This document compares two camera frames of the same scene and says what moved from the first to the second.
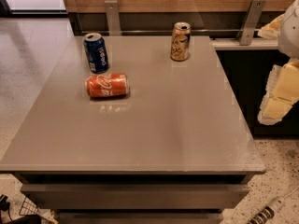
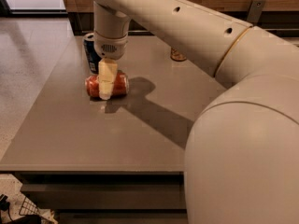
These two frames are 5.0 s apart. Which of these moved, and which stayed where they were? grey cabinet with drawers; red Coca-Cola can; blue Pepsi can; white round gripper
Moved: white round gripper
Stayed: grey cabinet with drawers; red Coca-Cola can; blue Pepsi can
